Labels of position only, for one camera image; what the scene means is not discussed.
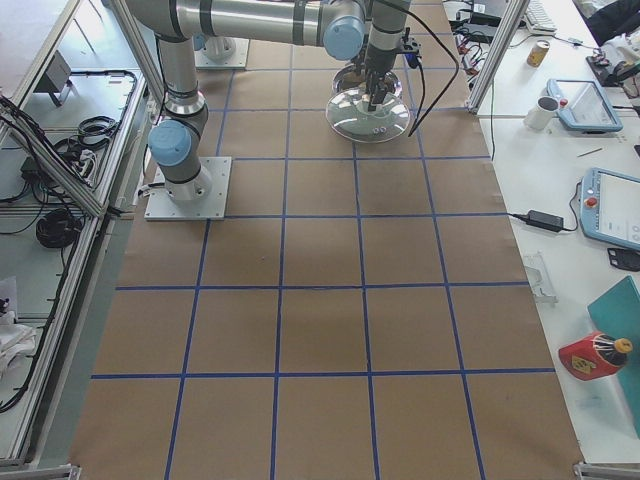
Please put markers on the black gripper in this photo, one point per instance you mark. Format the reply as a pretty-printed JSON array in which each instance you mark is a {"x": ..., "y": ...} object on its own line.
[{"x": 378, "y": 63}]

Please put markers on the glass pot lid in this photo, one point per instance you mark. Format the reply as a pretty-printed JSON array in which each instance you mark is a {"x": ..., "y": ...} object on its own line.
[{"x": 352, "y": 114}]

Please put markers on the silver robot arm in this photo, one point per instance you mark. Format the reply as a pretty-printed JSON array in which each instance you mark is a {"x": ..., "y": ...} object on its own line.
[
  {"x": 344, "y": 29},
  {"x": 174, "y": 142}
]

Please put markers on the yellow drink can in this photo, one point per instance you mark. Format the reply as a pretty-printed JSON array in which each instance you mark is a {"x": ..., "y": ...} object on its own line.
[{"x": 538, "y": 53}]

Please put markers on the white mug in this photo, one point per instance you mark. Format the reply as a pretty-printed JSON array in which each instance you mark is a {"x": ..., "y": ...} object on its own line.
[{"x": 541, "y": 113}]

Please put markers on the small black power brick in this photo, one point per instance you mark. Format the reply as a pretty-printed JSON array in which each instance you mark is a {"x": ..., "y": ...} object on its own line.
[{"x": 544, "y": 221}]

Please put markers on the far teach pendant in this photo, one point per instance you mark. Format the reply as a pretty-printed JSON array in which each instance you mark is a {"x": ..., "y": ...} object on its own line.
[{"x": 588, "y": 109}]

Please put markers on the teach pendant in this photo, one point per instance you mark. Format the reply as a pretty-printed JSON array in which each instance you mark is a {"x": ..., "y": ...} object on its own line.
[
  {"x": 609, "y": 207},
  {"x": 588, "y": 109}
]

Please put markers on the clear plastic holder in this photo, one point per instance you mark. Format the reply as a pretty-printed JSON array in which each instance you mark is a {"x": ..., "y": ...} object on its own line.
[{"x": 538, "y": 278}]

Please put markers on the near teach pendant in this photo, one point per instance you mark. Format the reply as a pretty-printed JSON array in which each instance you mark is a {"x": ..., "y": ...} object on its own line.
[{"x": 609, "y": 207}]

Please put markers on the teal folder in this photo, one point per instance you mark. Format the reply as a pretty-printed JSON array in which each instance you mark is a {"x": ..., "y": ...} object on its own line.
[{"x": 616, "y": 313}]

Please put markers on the white crumpled cloth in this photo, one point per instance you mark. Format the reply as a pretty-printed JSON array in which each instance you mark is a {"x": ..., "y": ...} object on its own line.
[{"x": 17, "y": 339}]

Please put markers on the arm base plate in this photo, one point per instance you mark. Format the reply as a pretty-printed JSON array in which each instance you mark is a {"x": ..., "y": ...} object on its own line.
[
  {"x": 202, "y": 198},
  {"x": 220, "y": 53}
]

